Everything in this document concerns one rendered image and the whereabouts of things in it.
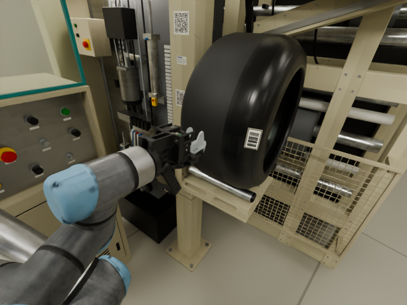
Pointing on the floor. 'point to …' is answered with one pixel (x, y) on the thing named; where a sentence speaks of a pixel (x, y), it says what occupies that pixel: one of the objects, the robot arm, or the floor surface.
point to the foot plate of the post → (186, 256)
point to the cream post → (183, 45)
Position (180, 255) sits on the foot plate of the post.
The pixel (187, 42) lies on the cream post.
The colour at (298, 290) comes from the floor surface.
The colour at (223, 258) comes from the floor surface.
